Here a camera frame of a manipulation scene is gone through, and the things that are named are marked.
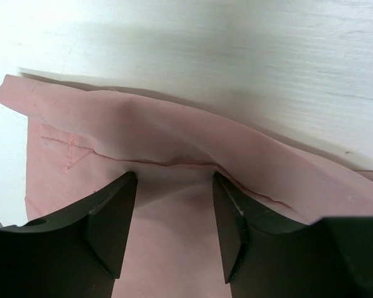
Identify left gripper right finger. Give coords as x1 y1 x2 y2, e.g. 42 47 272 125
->
213 173 373 297

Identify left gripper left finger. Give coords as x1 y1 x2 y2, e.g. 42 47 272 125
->
0 172 137 297

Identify pink trousers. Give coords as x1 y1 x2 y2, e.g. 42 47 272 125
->
0 75 373 297

